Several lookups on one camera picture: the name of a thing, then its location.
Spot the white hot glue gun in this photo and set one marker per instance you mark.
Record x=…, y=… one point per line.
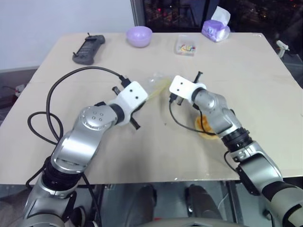
x=282, y=47

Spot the grey window frame post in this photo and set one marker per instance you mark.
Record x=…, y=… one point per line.
x=139, y=11

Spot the white power adapter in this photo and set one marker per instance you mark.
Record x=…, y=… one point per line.
x=20, y=88

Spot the round orange snack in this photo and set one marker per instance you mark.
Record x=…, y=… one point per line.
x=206, y=127

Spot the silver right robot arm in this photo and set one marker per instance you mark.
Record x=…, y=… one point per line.
x=258, y=170

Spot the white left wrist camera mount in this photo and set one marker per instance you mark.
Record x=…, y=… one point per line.
x=132, y=94

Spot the clear box with colourful pins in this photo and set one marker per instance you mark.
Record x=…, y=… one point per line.
x=185, y=45

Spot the grey metal table leg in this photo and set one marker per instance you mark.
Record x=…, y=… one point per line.
x=233, y=201

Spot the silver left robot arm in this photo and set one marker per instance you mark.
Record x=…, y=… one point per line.
x=78, y=142

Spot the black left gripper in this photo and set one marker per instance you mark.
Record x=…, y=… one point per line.
x=135, y=124

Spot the black handheld remote controller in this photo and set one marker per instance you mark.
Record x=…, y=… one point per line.
x=88, y=48

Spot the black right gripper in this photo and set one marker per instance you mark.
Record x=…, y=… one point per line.
x=198, y=76

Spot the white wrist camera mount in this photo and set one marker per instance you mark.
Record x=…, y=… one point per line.
x=132, y=94
x=182, y=88

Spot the purple plastic bowl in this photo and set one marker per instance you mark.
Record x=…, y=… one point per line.
x=139, y=36

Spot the silver robot torso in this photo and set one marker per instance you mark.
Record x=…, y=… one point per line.
x=191, y=223

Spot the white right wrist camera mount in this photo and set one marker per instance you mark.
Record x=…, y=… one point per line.
x=182, y=88

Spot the black box on floor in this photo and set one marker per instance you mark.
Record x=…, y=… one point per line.
x=6, y=99

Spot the clear plastic zip bag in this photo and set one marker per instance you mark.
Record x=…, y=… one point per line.
x=157, y=86

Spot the purple tissue pack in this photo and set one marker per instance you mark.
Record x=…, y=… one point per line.
x=216, y=29

